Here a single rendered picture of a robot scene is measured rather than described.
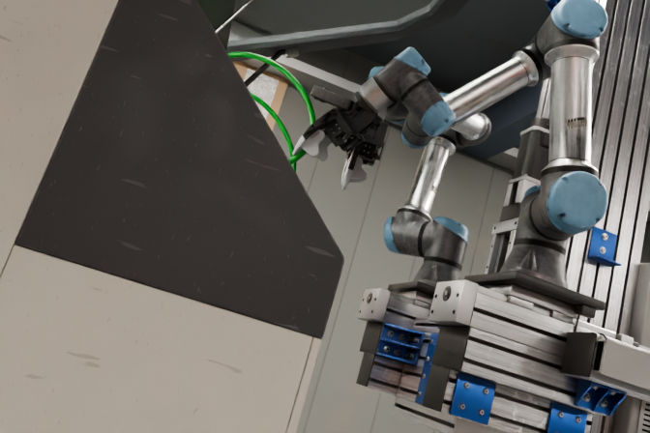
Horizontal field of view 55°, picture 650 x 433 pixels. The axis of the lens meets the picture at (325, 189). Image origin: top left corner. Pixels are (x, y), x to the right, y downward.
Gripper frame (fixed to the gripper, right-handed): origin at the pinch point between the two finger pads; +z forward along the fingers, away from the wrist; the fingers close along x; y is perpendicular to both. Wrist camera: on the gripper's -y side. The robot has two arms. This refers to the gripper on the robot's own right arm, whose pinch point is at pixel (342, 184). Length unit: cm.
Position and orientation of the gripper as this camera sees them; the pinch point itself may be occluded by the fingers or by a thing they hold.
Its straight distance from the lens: 168.2
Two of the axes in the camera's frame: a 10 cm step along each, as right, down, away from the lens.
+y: 9.3, 3.2, 1.5
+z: -2.8, 9.2, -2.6
